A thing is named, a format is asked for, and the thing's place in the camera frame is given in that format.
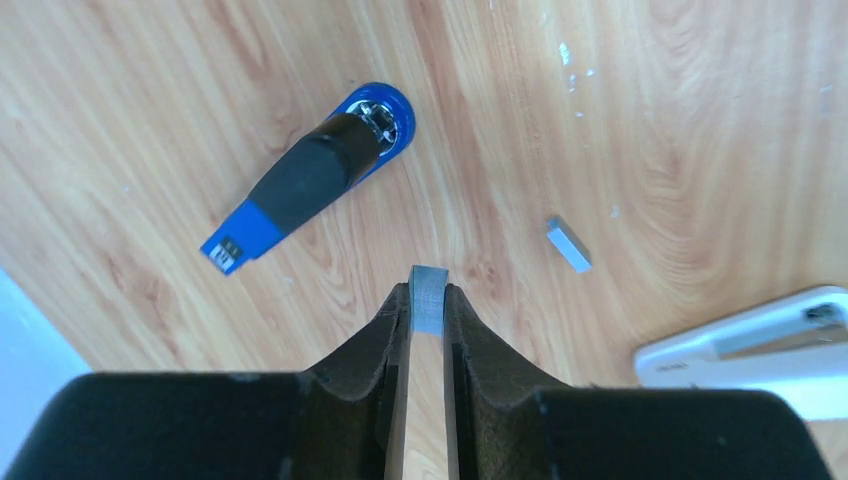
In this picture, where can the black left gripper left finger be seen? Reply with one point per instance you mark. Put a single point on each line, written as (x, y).
(342, 418)

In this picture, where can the blue stapler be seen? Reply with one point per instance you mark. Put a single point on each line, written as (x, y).
(372, 126)

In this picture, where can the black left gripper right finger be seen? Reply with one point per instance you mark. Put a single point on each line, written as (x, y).
(509, 419)

